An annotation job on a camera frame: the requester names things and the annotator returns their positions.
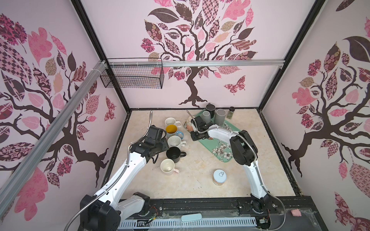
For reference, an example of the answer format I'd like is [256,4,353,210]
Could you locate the orange cream scalloped mug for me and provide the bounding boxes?
[184,116,194,132]

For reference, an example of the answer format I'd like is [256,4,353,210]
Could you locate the cream speckled mug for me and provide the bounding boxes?
[168,136,187,149]

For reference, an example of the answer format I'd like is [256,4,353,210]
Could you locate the black white mug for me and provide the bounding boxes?
[166,147,187,163]

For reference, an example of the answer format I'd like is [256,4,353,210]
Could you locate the white ribbed-bottom mug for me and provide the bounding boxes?
[165,117,182,128]

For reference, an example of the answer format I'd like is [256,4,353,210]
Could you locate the pink mug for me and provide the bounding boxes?
[160,159,180,176]

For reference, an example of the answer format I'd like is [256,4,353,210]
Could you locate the green floral tray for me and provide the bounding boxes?
[193,110,241,163]

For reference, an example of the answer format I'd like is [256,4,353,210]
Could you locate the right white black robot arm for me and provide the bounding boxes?
[190,116,272,214]

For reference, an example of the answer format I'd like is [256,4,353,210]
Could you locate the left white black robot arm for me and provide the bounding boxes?
[80,125,169,231]

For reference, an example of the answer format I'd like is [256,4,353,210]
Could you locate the dark grey mug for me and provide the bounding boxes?
[214,109,227,126]

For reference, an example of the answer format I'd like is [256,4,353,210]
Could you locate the spice jar black lid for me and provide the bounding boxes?
[226,107,235,120]

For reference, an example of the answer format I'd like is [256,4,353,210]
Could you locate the light blue eraser block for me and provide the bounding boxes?
[181,213,202,223]

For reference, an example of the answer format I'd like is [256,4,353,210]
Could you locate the pink sponge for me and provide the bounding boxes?
[291,209,302,217]

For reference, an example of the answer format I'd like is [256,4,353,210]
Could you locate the right metal cable conduit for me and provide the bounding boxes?
[186,109,287,231]

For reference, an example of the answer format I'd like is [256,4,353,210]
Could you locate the metal cable conduit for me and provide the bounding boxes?
[63,110,153,231]
[186,109,287,231]

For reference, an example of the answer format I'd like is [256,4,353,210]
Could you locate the black wire basket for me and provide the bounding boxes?
[100,58,164,89]

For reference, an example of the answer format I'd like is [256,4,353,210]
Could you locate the back aluminium rail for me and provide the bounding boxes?
[108,59,285,67]

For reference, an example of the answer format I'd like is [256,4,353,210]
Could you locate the aluminium rail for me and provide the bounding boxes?
[1,60,107,216]
[108,59,285,67]

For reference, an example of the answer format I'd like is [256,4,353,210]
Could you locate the left metal cable conduit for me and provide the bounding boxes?
[63,110,153,231]

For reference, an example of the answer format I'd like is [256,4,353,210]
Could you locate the left aluminium rail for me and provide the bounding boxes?
[1,60,107,216]

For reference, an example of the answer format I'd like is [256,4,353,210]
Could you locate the white slotted cable duct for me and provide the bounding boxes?
[118,217,257,231]

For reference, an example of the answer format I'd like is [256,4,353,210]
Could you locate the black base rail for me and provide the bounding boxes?
[119,192,328,231]

